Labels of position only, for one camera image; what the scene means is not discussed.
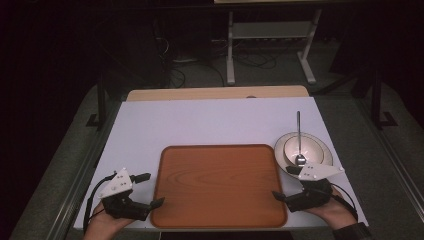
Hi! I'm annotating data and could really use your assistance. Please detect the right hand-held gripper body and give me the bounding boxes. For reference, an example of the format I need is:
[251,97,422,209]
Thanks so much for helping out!
[285,165,345,213]

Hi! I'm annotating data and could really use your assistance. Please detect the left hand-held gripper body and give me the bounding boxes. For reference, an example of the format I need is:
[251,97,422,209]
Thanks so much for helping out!
[97,167,153,221]

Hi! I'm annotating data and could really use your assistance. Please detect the white round plate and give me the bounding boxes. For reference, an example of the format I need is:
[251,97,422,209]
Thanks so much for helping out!
[273,131,334,179]

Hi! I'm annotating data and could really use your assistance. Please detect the white bowl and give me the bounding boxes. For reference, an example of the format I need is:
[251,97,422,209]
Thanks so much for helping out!
[283,134,325,167]

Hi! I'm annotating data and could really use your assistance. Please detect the metal spoon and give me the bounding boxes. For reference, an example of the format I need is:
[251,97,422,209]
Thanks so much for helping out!
[294,110,307,167]

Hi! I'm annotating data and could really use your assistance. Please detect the brown wooden tray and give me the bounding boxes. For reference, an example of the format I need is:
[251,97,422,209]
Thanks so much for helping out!
[150,143,289,230]

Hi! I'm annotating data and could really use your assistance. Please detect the person's left hand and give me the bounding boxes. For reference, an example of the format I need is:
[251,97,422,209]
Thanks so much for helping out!
[89,201,134,235]

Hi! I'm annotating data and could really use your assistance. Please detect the person's right hand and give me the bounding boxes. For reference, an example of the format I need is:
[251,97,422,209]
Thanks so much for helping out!
[304,187,358,231]

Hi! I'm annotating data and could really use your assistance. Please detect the dark wristband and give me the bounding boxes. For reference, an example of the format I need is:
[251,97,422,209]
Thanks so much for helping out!
[331,221,373,240]

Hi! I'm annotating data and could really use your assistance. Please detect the black floor stand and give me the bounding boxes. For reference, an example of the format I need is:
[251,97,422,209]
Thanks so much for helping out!
[85,74,108,132]
[370,68,399,131]

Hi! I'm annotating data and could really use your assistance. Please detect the white table board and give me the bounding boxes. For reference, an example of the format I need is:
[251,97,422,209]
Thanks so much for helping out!
[73,96,370,232]

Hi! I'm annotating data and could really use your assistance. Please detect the white metal stand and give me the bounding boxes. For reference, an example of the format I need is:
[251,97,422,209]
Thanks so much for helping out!
[225,9,324,86]

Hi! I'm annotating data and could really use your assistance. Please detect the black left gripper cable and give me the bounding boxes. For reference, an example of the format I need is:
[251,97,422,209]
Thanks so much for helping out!
[82,172,118,234]

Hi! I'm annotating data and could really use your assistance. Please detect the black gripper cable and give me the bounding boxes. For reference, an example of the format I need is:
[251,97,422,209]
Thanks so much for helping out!
[329,182,360,223]
[82,172,118,234]

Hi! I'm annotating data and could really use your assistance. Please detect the metal floor rail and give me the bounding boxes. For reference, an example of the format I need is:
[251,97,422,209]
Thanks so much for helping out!
[44,103,123,240]
[354,98,424,214]

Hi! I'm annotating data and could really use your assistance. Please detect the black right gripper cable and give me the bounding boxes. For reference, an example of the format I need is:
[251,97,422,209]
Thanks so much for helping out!
[329,182,360,223]

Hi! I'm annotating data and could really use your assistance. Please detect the black floor cables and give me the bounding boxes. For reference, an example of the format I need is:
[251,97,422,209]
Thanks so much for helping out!
[153,19,228,89]

